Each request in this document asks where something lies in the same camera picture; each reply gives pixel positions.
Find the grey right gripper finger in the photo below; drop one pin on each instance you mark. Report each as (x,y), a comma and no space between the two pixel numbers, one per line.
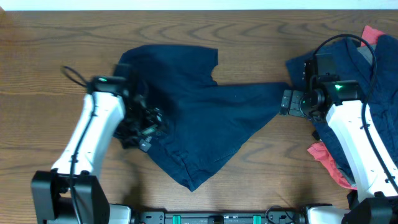
(294,108)
(285,103)

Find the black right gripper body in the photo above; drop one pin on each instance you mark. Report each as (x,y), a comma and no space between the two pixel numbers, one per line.
(305,107)

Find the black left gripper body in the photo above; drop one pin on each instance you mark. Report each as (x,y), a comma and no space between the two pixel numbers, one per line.
(144,124)

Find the navy blue shorts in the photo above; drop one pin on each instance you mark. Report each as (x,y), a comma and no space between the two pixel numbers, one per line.
(207,123)

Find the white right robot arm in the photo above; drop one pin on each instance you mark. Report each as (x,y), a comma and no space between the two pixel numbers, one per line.
(342,106)

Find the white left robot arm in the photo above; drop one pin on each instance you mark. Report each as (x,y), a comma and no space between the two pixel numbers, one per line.
(71,192)

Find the red garment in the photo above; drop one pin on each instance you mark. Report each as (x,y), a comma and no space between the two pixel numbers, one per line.
(319,151)

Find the navy blue garment pile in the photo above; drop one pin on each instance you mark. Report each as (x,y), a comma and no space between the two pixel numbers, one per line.
(352,65)

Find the grey garment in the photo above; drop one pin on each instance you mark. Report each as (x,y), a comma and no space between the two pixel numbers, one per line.
(366,53)

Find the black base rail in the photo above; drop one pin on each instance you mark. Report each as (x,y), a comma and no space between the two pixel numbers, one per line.
(277,215)

